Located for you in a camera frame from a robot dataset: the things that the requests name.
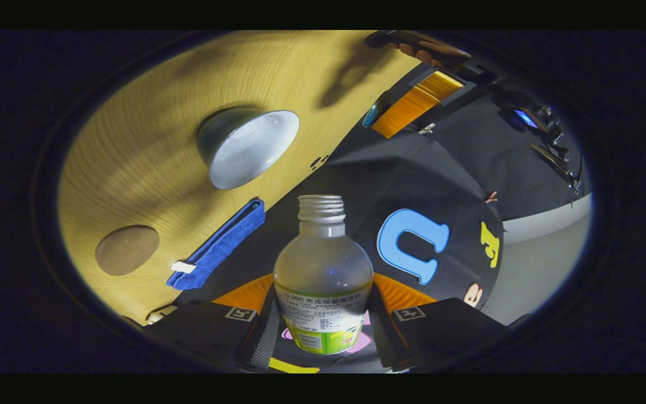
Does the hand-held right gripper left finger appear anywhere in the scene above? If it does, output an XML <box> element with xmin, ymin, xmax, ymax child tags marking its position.
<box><xmin>144</xmin><ymin>273</ymin><xmax>279</xmax><ymax>371</ymax></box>

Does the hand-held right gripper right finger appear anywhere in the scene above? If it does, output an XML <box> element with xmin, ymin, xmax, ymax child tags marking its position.
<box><xmin>369</xmin><ymin>272</ymin><xmax>509</xmax><ymax>371</ymax></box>

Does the teal teacup lid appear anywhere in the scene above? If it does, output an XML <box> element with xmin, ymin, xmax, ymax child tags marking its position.
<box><xmin>362</xmin><ymin>91</ymin><xmax>395</xmax><ymax>128</ymax></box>

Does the silver water bottle green label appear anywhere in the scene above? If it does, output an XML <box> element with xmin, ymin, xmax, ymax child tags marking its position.
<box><xmin>273</xmin><ymin>195</ymin><xmax>374</xmax><ymax>355</ymax></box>

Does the round brown coaster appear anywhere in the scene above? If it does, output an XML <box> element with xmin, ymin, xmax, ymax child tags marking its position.
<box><xmin>95</xmin><ymin>225</ymin><xmax>160</xmax><ymax>276</ymax></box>

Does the teal teacup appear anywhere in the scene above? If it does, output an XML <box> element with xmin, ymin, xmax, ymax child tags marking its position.
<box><xmin>196</xmin><ymin>107</ymin><xmax>300</xmax><ymax>190</ymax></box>

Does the black backdrop cloth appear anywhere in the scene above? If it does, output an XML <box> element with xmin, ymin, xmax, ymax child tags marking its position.
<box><xmin>174</xmin><ymin>62</ymin><xmax>587</xmax><ymax>374</ymax></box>

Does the blue folded towel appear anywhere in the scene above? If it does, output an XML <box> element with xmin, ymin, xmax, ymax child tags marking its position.
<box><xmin>167</xmin><ymin>198</ymin><xmax>265</xmax><ymax>291</ymax></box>

